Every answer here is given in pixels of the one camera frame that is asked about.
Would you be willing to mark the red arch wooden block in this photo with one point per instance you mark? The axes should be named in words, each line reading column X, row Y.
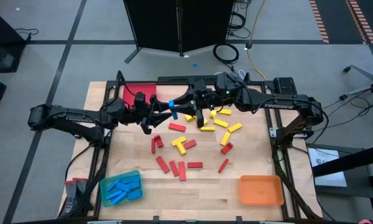
column 160, row 143
column 228, row 147

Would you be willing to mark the white printed sheet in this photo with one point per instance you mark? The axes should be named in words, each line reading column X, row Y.
column 326, row 174

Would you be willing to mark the small yellow wooden block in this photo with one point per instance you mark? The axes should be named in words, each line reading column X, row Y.
column 213, row 114

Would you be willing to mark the yellow rounded wooden block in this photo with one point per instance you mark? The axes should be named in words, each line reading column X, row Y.
column 181, row 150

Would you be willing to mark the pink round object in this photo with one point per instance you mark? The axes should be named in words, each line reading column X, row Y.
column 365, row 222

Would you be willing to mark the black electronics box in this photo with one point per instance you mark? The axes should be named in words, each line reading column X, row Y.
column 286, row 84

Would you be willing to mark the green plastic bin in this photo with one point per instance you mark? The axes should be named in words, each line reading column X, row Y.
column 103, row 199

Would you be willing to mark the blue office chair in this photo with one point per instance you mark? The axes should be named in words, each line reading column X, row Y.
column 360, row 72

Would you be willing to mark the black bar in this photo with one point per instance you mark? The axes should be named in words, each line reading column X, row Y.
column 348, row 162

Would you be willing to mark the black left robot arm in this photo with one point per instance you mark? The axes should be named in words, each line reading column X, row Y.
column 68, row 115

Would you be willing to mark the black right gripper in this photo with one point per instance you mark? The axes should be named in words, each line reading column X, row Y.
column 200, row 96

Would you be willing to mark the red plastic bin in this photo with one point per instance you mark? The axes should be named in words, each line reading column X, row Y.
column 147, row 88

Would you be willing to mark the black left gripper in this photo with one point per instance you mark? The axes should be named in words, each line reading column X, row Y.
column 136, row 113

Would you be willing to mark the grey desk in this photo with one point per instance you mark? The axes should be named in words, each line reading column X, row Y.
column 357, row 199

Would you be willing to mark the silver mounting bracket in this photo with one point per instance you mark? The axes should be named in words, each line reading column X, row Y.
column 273, row 132

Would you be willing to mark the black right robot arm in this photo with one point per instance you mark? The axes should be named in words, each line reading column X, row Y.
column 267, row 104

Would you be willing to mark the black folding partition screen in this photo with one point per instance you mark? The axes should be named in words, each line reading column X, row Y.
column 161, row 25

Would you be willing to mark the orange plastic bin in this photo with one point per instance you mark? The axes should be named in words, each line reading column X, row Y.
column 261, row 189

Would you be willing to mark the grey holder red top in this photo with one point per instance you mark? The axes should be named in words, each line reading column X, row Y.
column 71, row 199

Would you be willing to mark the black side table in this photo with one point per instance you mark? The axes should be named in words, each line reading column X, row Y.
column 3, row 37

